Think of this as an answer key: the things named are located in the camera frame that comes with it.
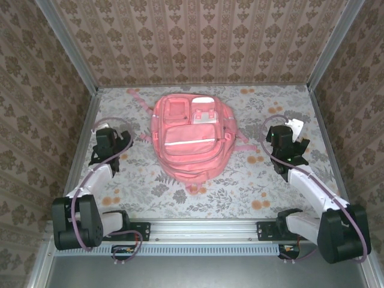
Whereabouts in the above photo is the pink backpack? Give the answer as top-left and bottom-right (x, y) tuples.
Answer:
(128, 88), (257, 195)

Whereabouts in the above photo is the floral tablecloth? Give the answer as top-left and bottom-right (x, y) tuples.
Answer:
(68, 85), (349, 220)

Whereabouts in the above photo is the black connector box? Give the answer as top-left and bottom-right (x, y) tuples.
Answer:
(278, 243), (301, 260)
(111, 244), (137, 261)

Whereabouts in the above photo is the grey metal panel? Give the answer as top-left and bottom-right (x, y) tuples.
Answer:
(28, 242), (374, 288)

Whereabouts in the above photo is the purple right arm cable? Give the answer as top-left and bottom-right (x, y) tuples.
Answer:
(259, 113), (371, 265)

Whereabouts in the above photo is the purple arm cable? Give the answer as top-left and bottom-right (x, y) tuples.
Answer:
(70, 117), (143, 266)
(259, 113), (371, 265)

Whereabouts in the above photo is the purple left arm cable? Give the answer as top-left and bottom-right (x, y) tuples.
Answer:
(70, 117), (143, 266)

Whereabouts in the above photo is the aluminium side rail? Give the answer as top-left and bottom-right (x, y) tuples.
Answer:
(56, 89), (103, 220)
(308, 86), (353, 218)

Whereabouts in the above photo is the aluminium rear rail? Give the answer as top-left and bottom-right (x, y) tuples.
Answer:
(97, 83), (310, 89)

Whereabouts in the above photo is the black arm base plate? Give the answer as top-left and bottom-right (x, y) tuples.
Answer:
(256, 221), (313, 242)
(97, 221), (152, 242)

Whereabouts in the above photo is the aluminium frame post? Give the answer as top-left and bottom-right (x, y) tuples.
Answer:
(307, 0), (367, 91)
(34, 0), (99, 94)

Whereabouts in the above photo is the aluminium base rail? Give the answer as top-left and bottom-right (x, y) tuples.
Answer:
(44, 218), (366, 241)

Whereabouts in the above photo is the grey slotted cable duct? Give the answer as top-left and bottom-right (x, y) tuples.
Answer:
(55, 243), (282, 257)

